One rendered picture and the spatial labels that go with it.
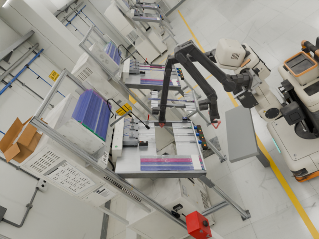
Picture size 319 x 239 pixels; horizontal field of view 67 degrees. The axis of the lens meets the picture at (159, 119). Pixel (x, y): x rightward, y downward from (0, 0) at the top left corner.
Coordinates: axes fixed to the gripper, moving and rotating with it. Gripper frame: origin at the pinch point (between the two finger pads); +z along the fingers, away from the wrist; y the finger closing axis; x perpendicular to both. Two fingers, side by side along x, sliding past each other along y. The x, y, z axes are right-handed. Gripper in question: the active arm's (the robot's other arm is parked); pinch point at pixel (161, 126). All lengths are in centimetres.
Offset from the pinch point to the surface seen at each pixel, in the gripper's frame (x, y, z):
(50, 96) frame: -85, 33, -51
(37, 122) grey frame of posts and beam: -83, 64, -51
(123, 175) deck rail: -33, 60, 2
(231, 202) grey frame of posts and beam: 58, 64, 33
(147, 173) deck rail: -14, 60, 0
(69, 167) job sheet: -72, 61, -8
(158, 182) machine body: -3, 31, 44
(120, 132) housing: -38.2, 18.1, -7.2
